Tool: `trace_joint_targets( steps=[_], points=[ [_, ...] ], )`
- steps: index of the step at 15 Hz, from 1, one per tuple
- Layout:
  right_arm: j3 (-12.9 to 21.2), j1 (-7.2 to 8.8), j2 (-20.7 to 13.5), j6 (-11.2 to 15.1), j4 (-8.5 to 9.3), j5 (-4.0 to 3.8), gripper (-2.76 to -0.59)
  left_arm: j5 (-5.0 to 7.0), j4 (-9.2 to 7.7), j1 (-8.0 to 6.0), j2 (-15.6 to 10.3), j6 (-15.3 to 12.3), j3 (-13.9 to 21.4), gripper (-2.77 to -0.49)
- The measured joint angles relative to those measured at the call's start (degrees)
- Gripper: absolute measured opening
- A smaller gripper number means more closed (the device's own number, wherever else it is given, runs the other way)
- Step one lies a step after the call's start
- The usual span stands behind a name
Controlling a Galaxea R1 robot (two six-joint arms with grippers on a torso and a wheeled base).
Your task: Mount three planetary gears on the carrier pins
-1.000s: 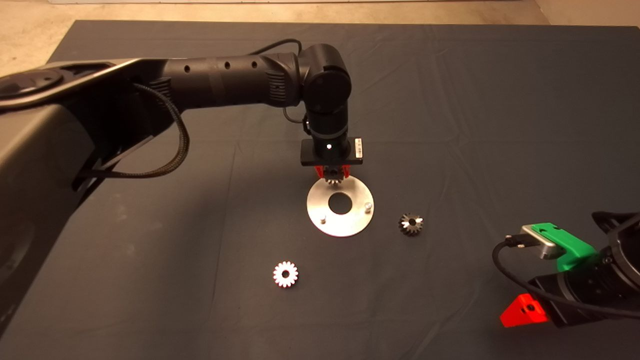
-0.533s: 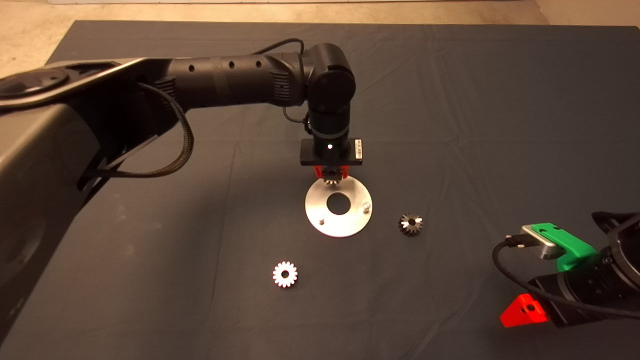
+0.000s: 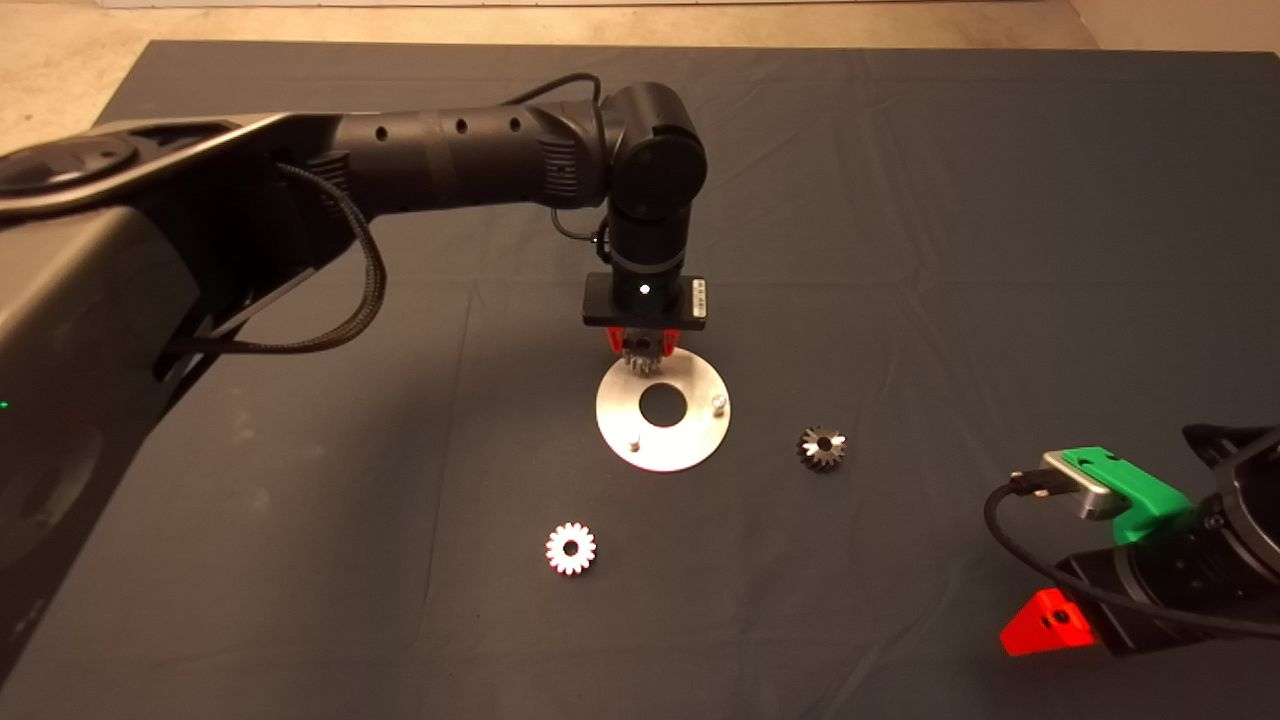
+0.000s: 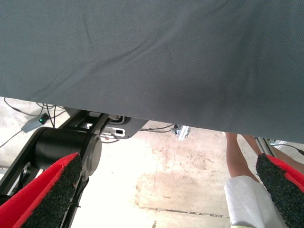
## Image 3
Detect green right camera mount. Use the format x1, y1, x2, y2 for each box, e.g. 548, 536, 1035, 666
1060, 447, 1197, 546

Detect dark steel spur gear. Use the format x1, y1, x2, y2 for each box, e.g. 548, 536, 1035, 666
797, 425, 849, 474

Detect round metal carrier plate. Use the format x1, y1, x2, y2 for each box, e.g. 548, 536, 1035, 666
596, 350, 732, 473

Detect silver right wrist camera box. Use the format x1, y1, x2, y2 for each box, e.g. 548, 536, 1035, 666
1040, 451, 1121, 521

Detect dark grey table cloth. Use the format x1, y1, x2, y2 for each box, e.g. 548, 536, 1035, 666
0, 38, 1280, 720

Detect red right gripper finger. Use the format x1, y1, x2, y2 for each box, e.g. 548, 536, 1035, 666
1000, 587, 1097, 657

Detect black left camera cable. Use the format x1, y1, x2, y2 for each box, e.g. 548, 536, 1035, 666
500, 72, 613, 247

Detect black braided cable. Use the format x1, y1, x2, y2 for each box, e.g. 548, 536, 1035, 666
155, 160, 389, 356

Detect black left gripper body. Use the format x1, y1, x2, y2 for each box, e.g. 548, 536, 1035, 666
583, 270, 709, 332

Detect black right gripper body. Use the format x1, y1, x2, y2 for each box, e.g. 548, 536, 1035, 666
1056, 522, 1251, 656

